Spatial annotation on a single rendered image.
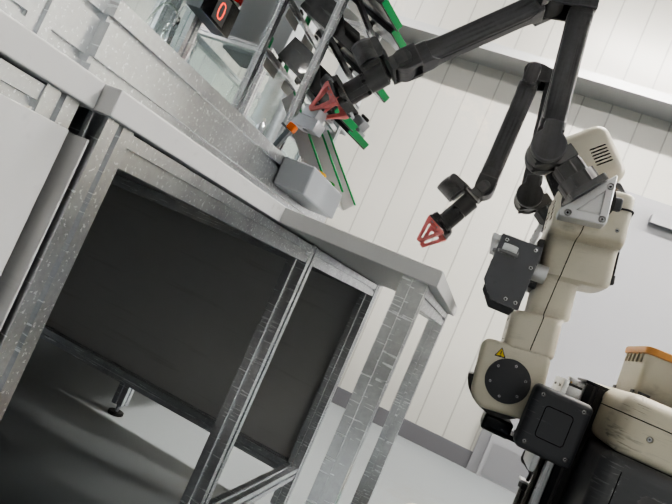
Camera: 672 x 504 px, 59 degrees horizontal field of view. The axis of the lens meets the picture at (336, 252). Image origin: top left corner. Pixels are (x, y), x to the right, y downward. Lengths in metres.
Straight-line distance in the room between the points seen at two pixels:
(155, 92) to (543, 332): 1.03
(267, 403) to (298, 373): 0.15
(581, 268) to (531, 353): 0.24
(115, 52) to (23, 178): 0.20
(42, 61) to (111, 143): 0.12
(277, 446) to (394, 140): 3.01
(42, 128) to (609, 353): 4.04
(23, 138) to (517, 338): 1.16
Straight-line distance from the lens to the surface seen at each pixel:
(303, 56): 1.76
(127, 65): 0.78
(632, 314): 4.42
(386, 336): 1.02
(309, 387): 2.08
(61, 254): 0.70
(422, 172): 4.55
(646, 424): 1.37
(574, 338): 4.35
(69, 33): 0.73
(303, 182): 1.16
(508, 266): 1.48
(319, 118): 1.52
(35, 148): 0.64
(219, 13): 1.38
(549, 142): 1.41
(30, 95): 0.63
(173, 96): 0.86
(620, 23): 5.05
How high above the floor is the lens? 0.76
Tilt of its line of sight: 3 degrees up
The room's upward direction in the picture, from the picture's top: 24 degrees clockwise
